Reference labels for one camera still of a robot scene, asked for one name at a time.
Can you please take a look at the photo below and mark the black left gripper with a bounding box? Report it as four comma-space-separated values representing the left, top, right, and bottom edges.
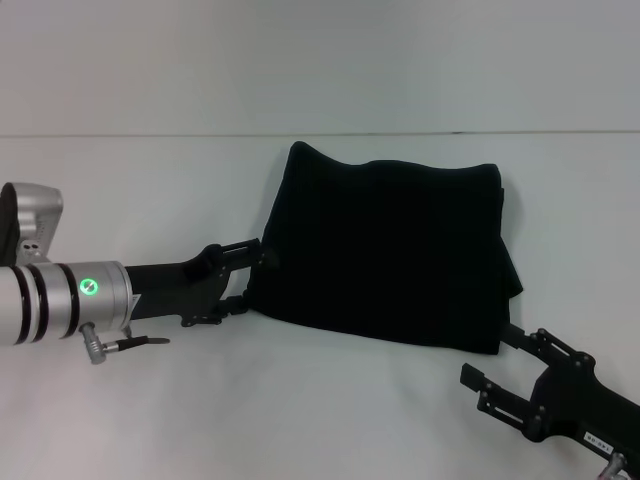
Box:
124, 238, 280, 330

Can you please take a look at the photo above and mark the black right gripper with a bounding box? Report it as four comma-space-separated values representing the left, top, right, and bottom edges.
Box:
459, 322, 640, 454

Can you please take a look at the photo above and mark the black t-shirt with FREE print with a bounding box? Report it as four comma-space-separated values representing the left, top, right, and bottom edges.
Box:
248, 140, 526, 357

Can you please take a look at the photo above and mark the right arm cable with plug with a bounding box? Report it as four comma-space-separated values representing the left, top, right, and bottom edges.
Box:
596, 437, 632, 480

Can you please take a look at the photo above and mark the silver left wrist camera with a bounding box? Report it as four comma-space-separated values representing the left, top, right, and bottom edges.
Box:
0, 182, 65, 267

